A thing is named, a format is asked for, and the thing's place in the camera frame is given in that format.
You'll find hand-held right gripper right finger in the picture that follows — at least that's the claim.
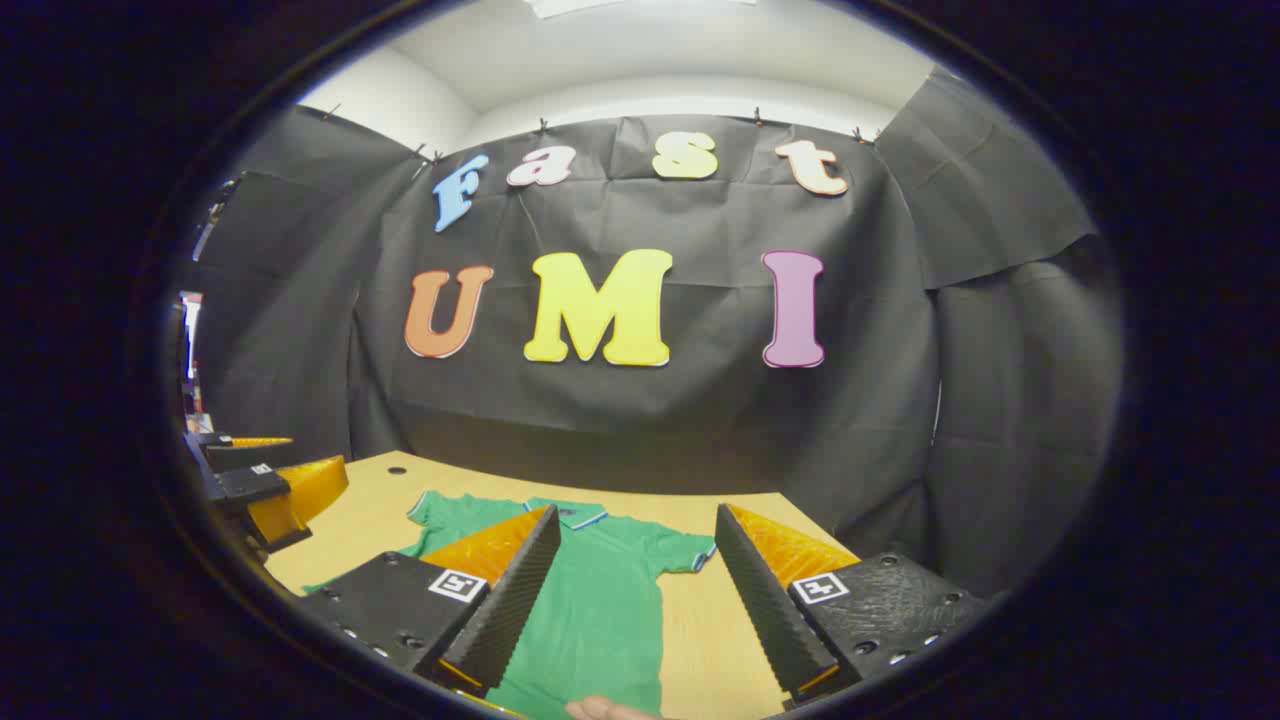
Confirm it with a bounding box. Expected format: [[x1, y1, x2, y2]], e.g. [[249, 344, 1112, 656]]
[[714, 503, 1001, 706]]

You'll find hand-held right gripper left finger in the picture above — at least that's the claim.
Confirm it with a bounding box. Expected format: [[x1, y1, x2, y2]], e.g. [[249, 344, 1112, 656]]
[[297, 505, 563, 699]]

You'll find green T-shirt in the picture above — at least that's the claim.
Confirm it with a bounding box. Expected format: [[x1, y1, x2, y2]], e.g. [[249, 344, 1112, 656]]
[[303, 490, 718, 720]]

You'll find black backdrop cloth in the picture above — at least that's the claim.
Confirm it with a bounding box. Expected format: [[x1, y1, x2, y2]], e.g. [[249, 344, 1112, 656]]
[[190, 70, 1126, 601]]

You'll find ceiling light panel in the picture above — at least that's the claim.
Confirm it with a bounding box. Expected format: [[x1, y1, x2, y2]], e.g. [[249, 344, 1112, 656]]
[[525, 0, 761, 19]]

